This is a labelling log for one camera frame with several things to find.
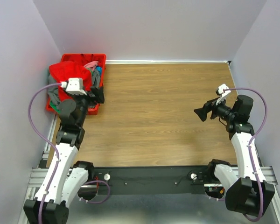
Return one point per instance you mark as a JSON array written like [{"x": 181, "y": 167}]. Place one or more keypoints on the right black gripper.
[{"x": 208, "y": 106}]

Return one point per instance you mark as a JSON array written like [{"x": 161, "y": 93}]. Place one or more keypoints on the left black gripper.
[{"x": 99, "y": 96}]

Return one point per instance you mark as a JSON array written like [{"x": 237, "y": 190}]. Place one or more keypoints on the red t shirt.
[{"x": 61, "y": 72}]

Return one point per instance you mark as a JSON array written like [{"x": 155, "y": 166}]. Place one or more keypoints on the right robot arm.
[{"x": 248, "y": 192}]

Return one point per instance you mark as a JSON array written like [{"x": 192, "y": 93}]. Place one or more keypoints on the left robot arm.
[{"x": 64, "y": 179}]

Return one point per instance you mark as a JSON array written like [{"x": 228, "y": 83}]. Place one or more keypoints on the blue garment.
[{"x": 99, "y": 69}]

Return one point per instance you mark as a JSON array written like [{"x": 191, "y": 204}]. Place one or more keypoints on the red plastic bin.
[{"x": 83, "y": 59}]

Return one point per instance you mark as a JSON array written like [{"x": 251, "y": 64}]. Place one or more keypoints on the pink t shirt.
[{"x": 91, "y": 65}]

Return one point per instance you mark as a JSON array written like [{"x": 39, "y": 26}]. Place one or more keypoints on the grey t shirt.
[{"x": 53, "y": 91}]

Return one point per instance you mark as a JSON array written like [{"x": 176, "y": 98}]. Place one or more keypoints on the green t shirt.
[{"x": 51, "y": 107}]

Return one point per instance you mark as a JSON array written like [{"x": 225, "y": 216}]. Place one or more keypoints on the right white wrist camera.
[{"x": 222, "y": 92}]

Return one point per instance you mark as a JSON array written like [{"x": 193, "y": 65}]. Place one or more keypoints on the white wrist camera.
[
  {"x": 74, "y": 86},
  {"x": 222, "y": 92}
]

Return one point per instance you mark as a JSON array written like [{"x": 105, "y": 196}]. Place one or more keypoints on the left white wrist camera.
[{"x": 74, "y": 86}]

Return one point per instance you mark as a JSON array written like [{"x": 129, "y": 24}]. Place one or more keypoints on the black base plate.
[{"x": 158, "y": 180}]

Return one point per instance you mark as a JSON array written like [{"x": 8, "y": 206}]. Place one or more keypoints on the aluminium frame rail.
[{"x": 38, "y": 174}]

